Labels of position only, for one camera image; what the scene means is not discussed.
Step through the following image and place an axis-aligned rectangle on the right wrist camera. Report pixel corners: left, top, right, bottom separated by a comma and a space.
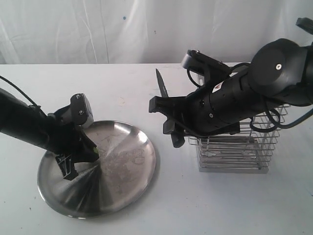
181, 50, 230, 76

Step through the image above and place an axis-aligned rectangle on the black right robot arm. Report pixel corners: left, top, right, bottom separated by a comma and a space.
149, 39, 313, 137

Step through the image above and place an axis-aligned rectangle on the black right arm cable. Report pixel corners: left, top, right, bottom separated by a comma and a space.
185, 62, 313, 133

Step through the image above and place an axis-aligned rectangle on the steel wire utensil rack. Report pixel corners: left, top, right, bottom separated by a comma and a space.
189, 82, 280, 173

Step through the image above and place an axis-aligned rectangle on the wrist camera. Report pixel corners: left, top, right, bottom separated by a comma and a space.
69, 93, 94, 129
181, 50, 230, 76

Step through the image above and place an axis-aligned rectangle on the black knife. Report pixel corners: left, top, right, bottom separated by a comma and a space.
156, 69, 185, 148

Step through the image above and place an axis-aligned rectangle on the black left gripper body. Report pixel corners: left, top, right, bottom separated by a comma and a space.
44, 107, 83, 154

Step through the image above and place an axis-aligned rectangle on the round stainless steel plate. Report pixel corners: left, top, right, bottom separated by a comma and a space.
37, 120, 157, 219

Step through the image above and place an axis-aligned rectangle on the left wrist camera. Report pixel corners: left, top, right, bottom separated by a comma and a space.
69, 93, 94, 129

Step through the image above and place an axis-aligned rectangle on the white backdrop curtain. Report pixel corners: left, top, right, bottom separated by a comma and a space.
0, 0, 313, 64

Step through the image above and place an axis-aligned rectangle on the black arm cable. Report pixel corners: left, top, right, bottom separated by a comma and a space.
185, 62, 313, 133
0, 75, 41, 110

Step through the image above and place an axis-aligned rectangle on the green cucumber piece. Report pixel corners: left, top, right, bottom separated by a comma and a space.
93, 147, 99, 157

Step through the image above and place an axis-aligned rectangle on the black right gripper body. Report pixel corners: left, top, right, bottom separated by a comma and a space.
149, 70, 262, 137

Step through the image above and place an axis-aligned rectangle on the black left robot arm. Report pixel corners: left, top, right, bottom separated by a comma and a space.
0, 90, 99, 180

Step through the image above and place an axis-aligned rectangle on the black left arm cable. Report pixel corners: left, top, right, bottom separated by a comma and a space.
0, 75, 41, 110

